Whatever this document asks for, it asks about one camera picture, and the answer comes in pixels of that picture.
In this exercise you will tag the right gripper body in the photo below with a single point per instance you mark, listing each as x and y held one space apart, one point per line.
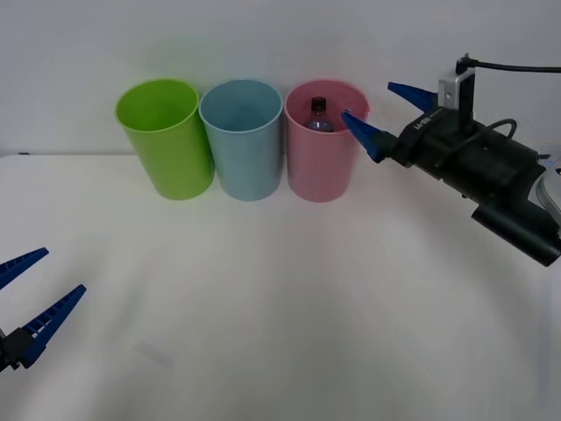
431 142

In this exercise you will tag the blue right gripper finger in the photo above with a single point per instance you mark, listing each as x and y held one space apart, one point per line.
421 98
370 133

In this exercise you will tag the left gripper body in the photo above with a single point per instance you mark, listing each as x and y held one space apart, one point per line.
2 357

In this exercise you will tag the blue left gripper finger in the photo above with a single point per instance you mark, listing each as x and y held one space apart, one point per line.
44 326
19 265

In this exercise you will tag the small dark plastic bottle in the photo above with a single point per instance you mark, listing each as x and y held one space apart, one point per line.
319 120

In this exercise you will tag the pink plastic bin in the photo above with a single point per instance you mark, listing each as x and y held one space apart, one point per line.
320 171

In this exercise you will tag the pale blue plastic bin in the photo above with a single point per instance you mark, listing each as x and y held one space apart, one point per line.
247 171

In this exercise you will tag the green plastic bin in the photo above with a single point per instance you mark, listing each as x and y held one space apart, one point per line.
175 166

